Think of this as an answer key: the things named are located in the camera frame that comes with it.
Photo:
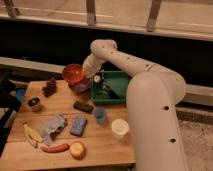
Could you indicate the red sausage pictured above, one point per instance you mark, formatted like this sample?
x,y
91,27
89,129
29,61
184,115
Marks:
x,y
56,149

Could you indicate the red bowl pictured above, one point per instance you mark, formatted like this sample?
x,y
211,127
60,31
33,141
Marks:
x,y
73,73

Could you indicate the blue translucent cup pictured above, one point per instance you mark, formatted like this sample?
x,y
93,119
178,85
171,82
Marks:
x,y
100,114

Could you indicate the blue sponge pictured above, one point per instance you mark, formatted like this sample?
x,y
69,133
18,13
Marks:
x,y
78,126

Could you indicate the purple bowl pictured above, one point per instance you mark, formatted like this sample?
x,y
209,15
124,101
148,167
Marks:
x,y
80,87

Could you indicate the yellow-red apple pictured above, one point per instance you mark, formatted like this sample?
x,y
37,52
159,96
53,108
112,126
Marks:
x,y
77,150

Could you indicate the black chair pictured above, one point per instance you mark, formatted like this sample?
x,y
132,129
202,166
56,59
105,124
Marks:
x,y
6,101

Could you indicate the green plastic tray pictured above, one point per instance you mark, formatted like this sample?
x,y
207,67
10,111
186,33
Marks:
x,y
118,81

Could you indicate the small dark cup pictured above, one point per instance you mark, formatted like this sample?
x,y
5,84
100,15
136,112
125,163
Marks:
x,y
35,104

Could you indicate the black tool in tray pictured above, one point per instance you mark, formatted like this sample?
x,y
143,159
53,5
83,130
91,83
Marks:
x,y
99,81

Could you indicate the crumpled grey-blue cloth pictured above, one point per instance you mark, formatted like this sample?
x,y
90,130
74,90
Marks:
x,y
55,125

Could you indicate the dark grape bunch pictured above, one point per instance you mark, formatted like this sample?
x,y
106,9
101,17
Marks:
x,y
50,88

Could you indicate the white plastic cup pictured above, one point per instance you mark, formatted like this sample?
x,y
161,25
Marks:
x,y
120,128

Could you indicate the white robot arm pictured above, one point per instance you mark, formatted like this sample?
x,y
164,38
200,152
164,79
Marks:
x,y
151,99

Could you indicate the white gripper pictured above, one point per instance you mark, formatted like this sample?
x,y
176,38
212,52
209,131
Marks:
x,y
91,65

